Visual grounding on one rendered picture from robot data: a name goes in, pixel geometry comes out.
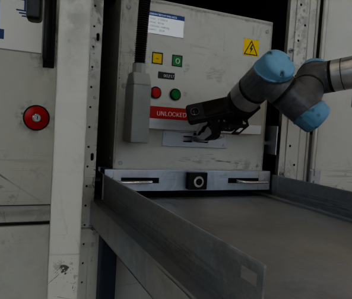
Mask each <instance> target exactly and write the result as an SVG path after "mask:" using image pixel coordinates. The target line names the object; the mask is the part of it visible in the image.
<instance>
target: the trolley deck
mask: <svg viewBox="0 0 352 299"><path fill-rule="evenodd" d="M152 201H153V202H155V203H157V204H159V205H161V206H162V207H164V208H166V209H168V210H169V211H171V212H173V213H175V214H176V215H178V216H180V217H182V218H184V219H185V220H187V221H189V222H191V223H193V224H195V225H196V226H198V227H199V228H201V229H203V230H205V231H207V232H209V233H210V234H212V235H214V236H216V237H218V238H219V239H221V240H222V241H225V242H226V243H228V244H230V245H232V246H233V247H235V248H237V249H239V250H241V251H242V252H244V253H246V254H247V255H249V256H251V257H253V258H255V259H256V260H258V261H260V262H262V263H264V264H265V265H266V266H267V270H266V279H265V294H264V299H352V223H350V222H347V221H343V220H339V219H337V218H333V217H330V216H327V215H324V214H320V213H317V212H314V211H310V210H308V209H304V208H301V207H298V206H294V205H291V204H288V203H285V202H281V201H278V200H275V199H271V198H233V199H176V200H152ZM90 224H91V225H92V226H93V227H94V229H95V230H96V231H97V232H98V233H99V235H100V236H101V237H102V239H103V240H104V241H105V242H106V243H107V244H108V246H109V247H110V248H111V249H112V250H113V252H114V253H115V254H116V255H117V257H118V258H119V259H120V260H121V261H122V263H123V264H124V265H125V266H126V267H127V268H128V270H129V271H130V272H131V274H133V276H134V277H135V278H136V280H137V281H138V282H139V283H140V284H141V285H142V287H143V288H144V289H145V290H146V292H147V293H148V294H149V295H150V297H151V298H152V299H216V298H214V297H213V296H212V295H211V294H210V293H209V292H208V291H206V290H205V289H204V288H203V287H201V286H200V284H198V283H197V282H196V281H194V280H193V279H192V278H191V277H190V276H189V275H188V274H186V273H185V272H184V271H183V270H181V268H179V267H178V266H177V265H176V264H174V263H173V262H172V261H171V260H170V259H169V258H168V257H166V256H165V255H164V254H163V253H162V252H161V251H159V250H158V249H157V248H156V247H154V246H153V245H152V244H151V243H150V242H149V241H148V240H146V239H145V238H144V237H143V236H142V235H141V234H140V233H138V232H137V231H136V230H135V229H133V228H132V227H131V226H130V225H129V224H128V223H127V222H125V221H124V220H123V219H122V218H121V217H120V216H118V215H117V214H116V213H115V212H113V211H112V210H111V209H110V208H109V207H108V206H107V205H105V204H104V203H103V202H102V201H92V200H91V206H90Z"/></svg>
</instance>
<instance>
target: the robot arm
mask: <svg viewBox="0 0 352 299"><path fill-rule="evenodd" d="M294 72H295V66H294V63H293V62H292V61H291V60H290V57H289V55H287V54H286V53H284V52H282V51H280V50H269V51H267V53H265V54H264V55H263V56H262V57H261V58H260V59H258V60H257V61H256V62H255V63H254V65H253V66H252V67H251V68H250V70H248V72H247V73H245V74H244V76H243V77H242V78H241V79H240V80H239V81H238V82H237V84H236V85H235V86H234V87H233V88H232V89H231V91H230V92H229V93H228V95H227V97H223V98H218V99H214V100H209V101H204V102H200V103H195V104H190V105H187V106H186V115H187V118H188V123H189V124H190V125H196V124H199V127H198V131H197V138H198V140H199V141H203V142H204V141H212V140H216V139H221V138H222V137H223V136H222V135H221V132H222V131H227V132H232V131H233V132H232V133H231V134H232V135H239V134H240V133H241V132H243V131H244V130H245V129H246V128H247V127H248V126H249V123H248V119H249V118H250V117H252V116H253V115H254V114H255V113H256V112H257V111H258V110H259V109H260V108H261V107H260V105H261V104H262V103H263V102H264V101H265V100H268V101H269V102H270V103H271V104H272V105H273V106H274V107H276V108H277V109H278V110H279V111H280V112H281V113H282V114H284V115H285V116H286V117H287V118H289V119H290V120H291V121H292V122H293V124H294V125H297V126H298V127H300V128H301V129H302V130H304V131H305V132H311V131H314V130H315V129H316V128H318V127H319V126H320V125H321V124H323V122H324V121H325V120H326V119H327V117H328V115H329V113H330V108H329V107H328V106H327V105H326V104H325V102H324V101H322V96H323V94H326V93H333V92H336V91H343V90H350V89H352V56H348V57H344V58H339V59H333V60H331V61H325V60H323V59H319V58H312V59H309V60H307V61H306V62H304V63H303V65H302V66H301V67H300V68H299V70H298V71H297V74H296V77H294V76H293V74H294ZM242 121H244V122H246V124H242V123H243V122H242ZM239 128H243V129H242V130H241V131H240V132H236V131H237V130H238V129H239Z"/></svg>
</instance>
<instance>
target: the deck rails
mask: <svg viewBox="0 0 352 299"><path fill-rule="evenodd" d="M269 198H271V199H275V200H278V201H281V202H285V203H288V204H291V205H294V206H298V207H301V208H304V209H308V210H310V211H314V212H317V213H320V214H324V215H327V216H330V217H333V218H337V219H339V220H343V221H347V222H350V223H352V191H349V190H343V189H338V188H335V187H329V186H324V185H319V184H316V183H311V182H306V181H302V180H297V179H291V178H288V177H283V176H278V189H277V196H269ZM102 202H103V203H104V204H105V205H107V206H108V207H109V208H110V209H111V210H112V211H113V212H115V213H116V214H117V215H118V216H120V217H121V218H122V219H123V220H124V221H125V222H127V223H128V224H129V225H130V226H131V227H132V228H133V229H135V230H136V231H137V232H138V233H140V234H141V235H142V236H143V237H144V238H145V239H146V240H148V241H149V242H150V243H151V244H152V245H153V246H154V247H156V248H157V249H158V250H159V251H161V252H162V253H163V254H164V255H165V256H166V257H168V258H169V259H170V260H171V261H172V262H173V263H174V264H176V265H177V266H178V267H179V268H181V270H183V271H184V272H185V273H186V274H188V275H189V276H190V277H191V278H192V279H193V280H194V281H196V282H197V283H198V284H200V286H201V287H203V288H204V289H205V290H206V291H208V292H209V293H210V294H211V295H212V296H213V297H214V298H216V299H264V294H265V279H266V270H267V266H266V265H265V264H264V263H262V262H260V261H258V260H256V259H255V258H253V257H251V256H249V255H247V254H246V253H244V252H242V251H241V250H239V249H237V248H235V247H233V246H232V245H230V244H228V243H226V242H225V241H222V240H221V239H219V238H218V237H216V236H214V235H212V234H210V233H209V232H207V231H205V230H203V229H201V228H199V227H198V226H196V225H195V224H193V223H191V222H189V221H187V220H185V219H184V218H182V217H180V216H178V215H176V214H175V213H173V212H171V211H169V210H168V209H166V208H164V207H162V206H161V205H159V204H157V203H155V202H153V201H152V200H150V199H148V198H146V197H145V196H143V195H141V194H139V193H138V192H136V191H134V190H132V189H130V188H129V187H127V186H125V185H123V184H121V183H119V182H118V181H116V180H115V179H113V178H111V177H109V176H107V175H104V192H103V199H102ZM244 266H245V267H246V268H248V269H250V270H251V271H252V272H254V273H256V274H257V280H256V285H255V284H253V283H251V282H250V281H248V280H247V279H246V278H244V277H243V268H244Z"/></svg>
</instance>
